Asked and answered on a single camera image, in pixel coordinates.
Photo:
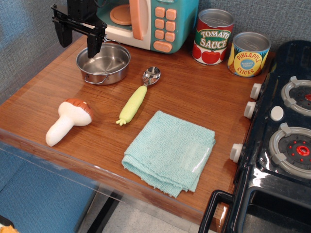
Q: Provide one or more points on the teal toy microwave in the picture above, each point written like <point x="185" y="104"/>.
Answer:
<point x="157" y="25"/>

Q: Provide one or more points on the small steel pot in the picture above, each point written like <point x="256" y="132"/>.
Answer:
<point x="107" y="67"/>

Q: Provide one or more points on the spoon with yellow-green handle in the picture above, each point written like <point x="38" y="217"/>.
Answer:
<point x="150" y="77"/>

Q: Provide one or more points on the tomato sauce can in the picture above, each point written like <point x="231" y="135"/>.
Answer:
<point x="213" y="31"/>

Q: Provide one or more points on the black toy stove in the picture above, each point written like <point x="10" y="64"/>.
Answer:
<point x="273" y="178"/>

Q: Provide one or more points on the pineapple slices can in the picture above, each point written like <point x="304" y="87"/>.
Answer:
<point x="248" y="54"/>

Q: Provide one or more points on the light blue cloth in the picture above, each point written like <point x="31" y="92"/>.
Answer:
<point x="170" y="154"/>

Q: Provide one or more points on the toy mushroom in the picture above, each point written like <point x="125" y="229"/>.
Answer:
<point x="72" y="112"/>

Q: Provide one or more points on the orange plush object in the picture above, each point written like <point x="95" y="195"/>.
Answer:
<point x="7" y="227"/>

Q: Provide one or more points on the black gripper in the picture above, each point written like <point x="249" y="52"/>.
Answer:
<point x="80" y="16"/>

